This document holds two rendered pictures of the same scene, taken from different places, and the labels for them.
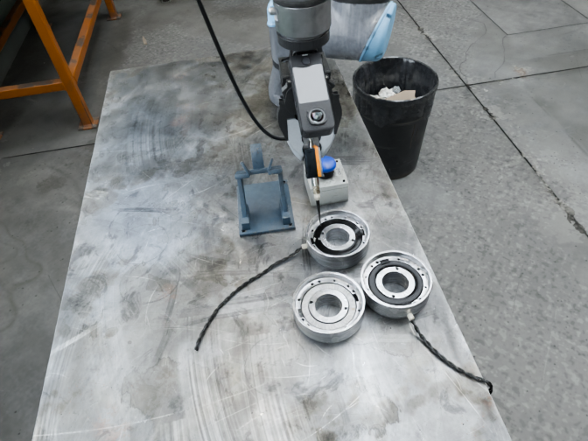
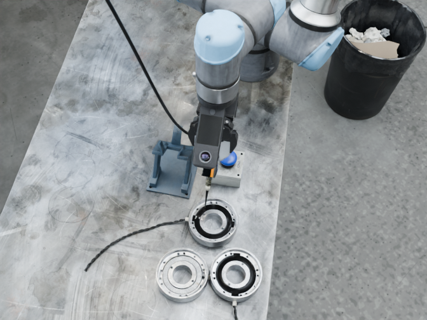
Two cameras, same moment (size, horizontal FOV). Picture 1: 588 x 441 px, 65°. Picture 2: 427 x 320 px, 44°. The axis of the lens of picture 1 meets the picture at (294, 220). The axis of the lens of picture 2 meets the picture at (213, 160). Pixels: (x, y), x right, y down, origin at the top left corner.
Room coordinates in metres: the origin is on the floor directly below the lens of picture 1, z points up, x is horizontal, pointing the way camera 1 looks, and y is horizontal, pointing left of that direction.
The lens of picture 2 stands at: (0.04, -0.16, 1.85)
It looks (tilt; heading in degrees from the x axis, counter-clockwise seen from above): 59 degrees down; 12
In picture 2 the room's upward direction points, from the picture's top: 3 degrees clockwise
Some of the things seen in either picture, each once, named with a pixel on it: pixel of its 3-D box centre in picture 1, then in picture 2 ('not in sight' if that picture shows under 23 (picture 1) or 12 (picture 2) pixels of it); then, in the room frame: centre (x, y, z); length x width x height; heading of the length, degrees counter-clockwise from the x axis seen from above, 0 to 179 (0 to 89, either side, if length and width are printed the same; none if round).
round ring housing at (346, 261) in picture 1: (337, 240); (213, 223); (0.50, -0.07, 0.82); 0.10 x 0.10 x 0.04
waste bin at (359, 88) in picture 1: (390, 122); (366, 63); (1.63, -0.46, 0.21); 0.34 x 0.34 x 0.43
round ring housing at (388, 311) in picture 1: (395, 285); (235, 275); (0.39, -0.14, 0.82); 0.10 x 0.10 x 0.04
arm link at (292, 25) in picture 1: (299, 14); (215, 81); (0.61, -0.04, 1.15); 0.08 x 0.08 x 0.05
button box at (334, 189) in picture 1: (325, 179); (227, 165); (0.64, -0.07, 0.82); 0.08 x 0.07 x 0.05; 5
